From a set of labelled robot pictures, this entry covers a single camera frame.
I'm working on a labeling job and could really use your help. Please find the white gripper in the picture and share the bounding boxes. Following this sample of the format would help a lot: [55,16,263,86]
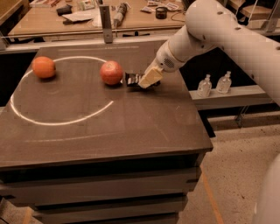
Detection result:
[138,41,184,88]

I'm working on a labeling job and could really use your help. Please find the black rxbar chocolate wrapper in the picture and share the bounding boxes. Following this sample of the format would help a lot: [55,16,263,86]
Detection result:
[125,73,142,87]

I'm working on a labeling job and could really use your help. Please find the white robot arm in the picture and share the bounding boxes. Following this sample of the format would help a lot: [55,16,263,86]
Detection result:
[139,0,280,224]

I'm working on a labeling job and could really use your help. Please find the red apple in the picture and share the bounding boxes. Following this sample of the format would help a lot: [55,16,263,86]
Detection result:
[100,60,123,86]

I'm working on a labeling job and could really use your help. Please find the clear bottle left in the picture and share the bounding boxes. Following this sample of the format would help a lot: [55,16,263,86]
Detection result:
[197,74,212,97]

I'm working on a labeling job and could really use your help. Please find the clear bottle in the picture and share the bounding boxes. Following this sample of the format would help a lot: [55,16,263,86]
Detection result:
[216,71,232,94]
[197,74,212,97]

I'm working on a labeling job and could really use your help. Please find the black tape roll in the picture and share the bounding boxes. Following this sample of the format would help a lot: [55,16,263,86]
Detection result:
[156,6,168,19]

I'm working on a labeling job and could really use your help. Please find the grey handheld tool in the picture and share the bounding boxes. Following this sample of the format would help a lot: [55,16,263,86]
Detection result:
[113,3,128,27]

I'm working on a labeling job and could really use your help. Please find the clear bottle right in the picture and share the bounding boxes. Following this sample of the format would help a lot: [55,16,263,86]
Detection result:
[216,71,232,94]

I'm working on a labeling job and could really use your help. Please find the white paper sheet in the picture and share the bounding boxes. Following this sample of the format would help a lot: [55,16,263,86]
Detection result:
[63,11,94,22]

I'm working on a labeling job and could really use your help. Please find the grey metal ledge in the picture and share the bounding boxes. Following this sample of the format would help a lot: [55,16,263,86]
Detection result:
[190,85,273,110]

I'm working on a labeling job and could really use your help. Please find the black small device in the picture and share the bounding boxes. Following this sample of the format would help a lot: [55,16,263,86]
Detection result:
[56,4,72,16]

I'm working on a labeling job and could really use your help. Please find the grey cabinet with drawers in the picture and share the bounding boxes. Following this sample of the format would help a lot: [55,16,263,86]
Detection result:
[0,41,212,224]

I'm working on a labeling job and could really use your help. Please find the orange fruit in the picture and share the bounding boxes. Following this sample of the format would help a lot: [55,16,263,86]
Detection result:
[31,56,55,79]

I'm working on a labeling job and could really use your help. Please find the wooden desk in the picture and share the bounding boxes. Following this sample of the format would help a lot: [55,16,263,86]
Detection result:
[8,0,185,39]

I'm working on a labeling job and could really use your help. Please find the grey metal post left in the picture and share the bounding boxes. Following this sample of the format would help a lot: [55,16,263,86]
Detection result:
[99,5,113,44]

